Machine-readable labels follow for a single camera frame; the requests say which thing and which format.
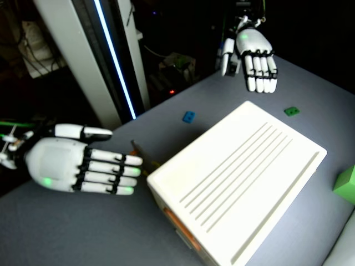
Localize large green foam cube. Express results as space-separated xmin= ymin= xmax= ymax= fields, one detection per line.
xmin=332 ymin=165 xmax=355 ymax=206

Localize white storage cabinet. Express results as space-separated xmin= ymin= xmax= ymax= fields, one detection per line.
xmin=146 ymin=100 xmax=328 ymax=266

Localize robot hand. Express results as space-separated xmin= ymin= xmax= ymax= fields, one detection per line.
xmin=24 ymin=123 xmax=144 ymax=196
xmin=220 ymin=27 xmax=278 ymax=94

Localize white robot body column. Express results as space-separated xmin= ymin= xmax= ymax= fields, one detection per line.
xmin=33 ymin=0 xmax=152 ymax=130

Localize grey table cloth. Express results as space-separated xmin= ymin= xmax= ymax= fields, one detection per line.
xmin=0 ymin=54 xmax=355 ymax=266

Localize small two-hole toy block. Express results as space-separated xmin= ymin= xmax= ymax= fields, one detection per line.
xmin=283 ymin=106 xmax=301 ymax=117

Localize green and white device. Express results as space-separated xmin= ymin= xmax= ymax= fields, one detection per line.
xmin=159 ymin=52 xmax=196 ymax=84

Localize white equipment box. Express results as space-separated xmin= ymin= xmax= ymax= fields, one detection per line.
xmin=18 ymin=21 xmax=67 ymax=80

